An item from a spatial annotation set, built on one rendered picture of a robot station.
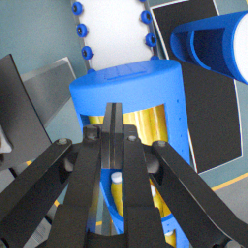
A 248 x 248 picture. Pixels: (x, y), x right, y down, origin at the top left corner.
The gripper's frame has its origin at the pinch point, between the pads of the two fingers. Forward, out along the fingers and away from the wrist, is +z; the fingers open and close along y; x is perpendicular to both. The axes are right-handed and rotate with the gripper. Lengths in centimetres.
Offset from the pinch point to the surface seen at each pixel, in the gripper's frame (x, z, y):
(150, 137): -13.7, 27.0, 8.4
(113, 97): -3.0, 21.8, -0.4
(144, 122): -9.7, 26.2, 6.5
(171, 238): -62, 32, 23
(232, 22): 19, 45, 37
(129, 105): -4.4, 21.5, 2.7
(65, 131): -68, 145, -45
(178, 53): 3, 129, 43
